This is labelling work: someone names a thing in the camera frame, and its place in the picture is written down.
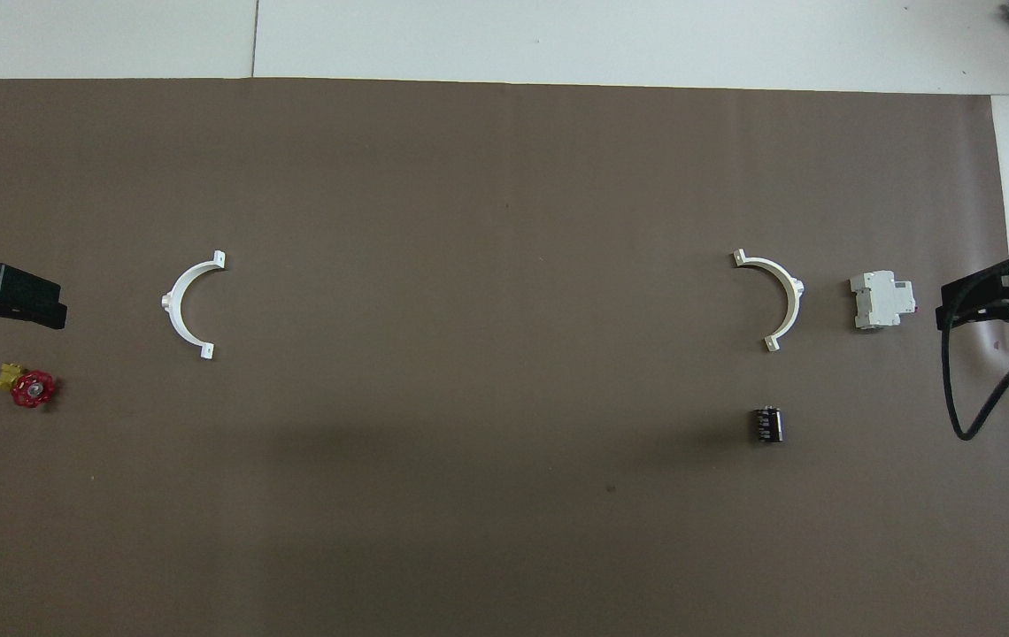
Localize white half pipe clamp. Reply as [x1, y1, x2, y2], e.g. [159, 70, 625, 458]
[161, 250, 228, 360]
[732, 249, 805, 353]

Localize red handwheel yellow valve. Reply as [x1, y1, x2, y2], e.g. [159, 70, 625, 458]
[0, 361, 59, 410]

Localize white circuit breaker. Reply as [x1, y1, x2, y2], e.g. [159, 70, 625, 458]
[850, 270, 918, 332]

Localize black cylindrical capacitor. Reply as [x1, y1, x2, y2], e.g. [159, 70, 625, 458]
[751, 405, 785, 444]

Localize brown paper table mat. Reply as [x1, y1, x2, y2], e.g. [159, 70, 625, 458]
[0, 78, 1009, 637]

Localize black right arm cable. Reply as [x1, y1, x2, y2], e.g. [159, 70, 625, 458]
[940, 252, 1009, 441]

